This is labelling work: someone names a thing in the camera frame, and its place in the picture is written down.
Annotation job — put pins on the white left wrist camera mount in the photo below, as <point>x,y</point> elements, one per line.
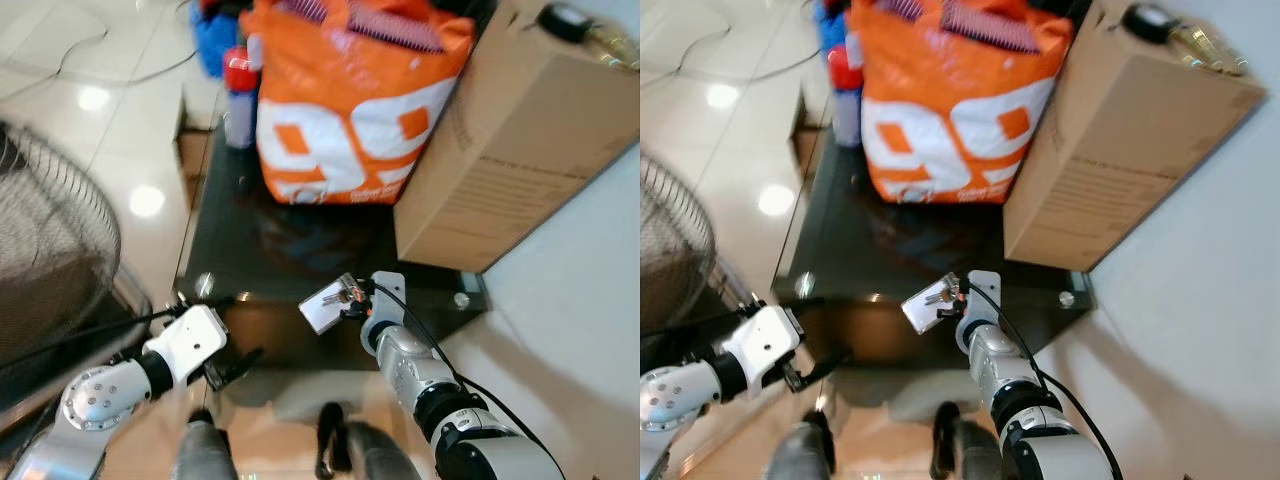
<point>190,340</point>
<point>765,345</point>

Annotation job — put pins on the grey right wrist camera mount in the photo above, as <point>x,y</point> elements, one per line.
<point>983,292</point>
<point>388,295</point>

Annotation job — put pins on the blue bag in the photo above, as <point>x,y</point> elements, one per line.
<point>828,30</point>
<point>212,45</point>

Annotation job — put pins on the clear shiny item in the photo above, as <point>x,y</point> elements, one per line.
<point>612,45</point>
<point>1205,48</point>

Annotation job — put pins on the black round object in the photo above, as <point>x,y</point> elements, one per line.
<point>1150,20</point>
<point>565,20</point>

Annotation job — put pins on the spray can with red cap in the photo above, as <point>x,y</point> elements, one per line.
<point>240,110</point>
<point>846,115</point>

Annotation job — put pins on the tall brown cardboard box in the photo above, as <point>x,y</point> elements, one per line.
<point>1120,150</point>
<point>520,150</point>

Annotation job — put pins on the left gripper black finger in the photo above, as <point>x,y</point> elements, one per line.
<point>205,302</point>
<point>828,367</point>
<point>795,304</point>
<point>242,366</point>

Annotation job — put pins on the orange white shopping bag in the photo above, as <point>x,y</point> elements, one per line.
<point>930,70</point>
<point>330,70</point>

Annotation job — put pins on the grey robot left leg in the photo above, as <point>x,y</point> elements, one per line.
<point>805,455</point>
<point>205,455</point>

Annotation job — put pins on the grey robot leg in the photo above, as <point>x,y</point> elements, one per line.
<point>805,455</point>
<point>205,455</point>
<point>375,455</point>
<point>985,455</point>

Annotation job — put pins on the grey robot right leg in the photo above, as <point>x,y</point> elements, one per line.
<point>375,455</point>
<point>985,455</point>

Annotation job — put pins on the black glass-top table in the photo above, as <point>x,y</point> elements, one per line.
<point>300,250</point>
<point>900,250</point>

